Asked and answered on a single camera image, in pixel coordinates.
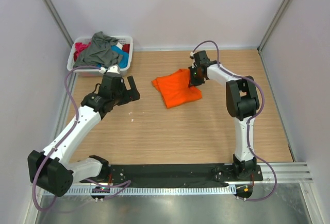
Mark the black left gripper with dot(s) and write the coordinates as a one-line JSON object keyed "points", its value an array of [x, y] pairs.
{"points": [[129, 95]]}

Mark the white garment in basket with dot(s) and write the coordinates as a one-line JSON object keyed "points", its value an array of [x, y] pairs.
{"points": [[119, 45]]}

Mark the slotted white cable duct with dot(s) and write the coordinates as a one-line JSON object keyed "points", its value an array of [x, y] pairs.
{"points": [[93, 190]]}

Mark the aluminium front rail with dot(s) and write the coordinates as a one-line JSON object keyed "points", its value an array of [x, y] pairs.
{"points": [[277, 172]]}

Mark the grey t shirt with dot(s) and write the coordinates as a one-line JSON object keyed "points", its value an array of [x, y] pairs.
{"points": [[91, 55]]}

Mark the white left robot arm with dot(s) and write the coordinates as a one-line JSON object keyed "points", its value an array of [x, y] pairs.
{"points": [[51, 169]]}

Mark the orange t shirt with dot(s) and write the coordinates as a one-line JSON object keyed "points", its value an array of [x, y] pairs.
{"points": [[175, 90]]}

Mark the pink t shirt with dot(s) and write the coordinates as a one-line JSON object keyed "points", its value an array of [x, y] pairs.
{"points": [[80, 46]]}

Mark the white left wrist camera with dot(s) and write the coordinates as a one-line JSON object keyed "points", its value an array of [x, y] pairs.
{"points": [[112, 70]]}

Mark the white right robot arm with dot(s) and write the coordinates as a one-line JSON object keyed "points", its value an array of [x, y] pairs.
{"points": [[242, 104]]}

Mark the blue t shirt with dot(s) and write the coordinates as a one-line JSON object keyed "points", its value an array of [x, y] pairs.
{"points": [[113, 56]]}

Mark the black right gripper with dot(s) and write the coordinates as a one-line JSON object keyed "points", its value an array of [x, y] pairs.
{"points": [[193, 83]]}

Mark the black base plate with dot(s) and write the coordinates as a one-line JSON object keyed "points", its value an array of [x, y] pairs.
{"points": [[178, 175]]}

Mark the dark red t shirt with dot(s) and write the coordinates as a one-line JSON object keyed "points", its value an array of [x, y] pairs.
{"points": [[126, 48]]}

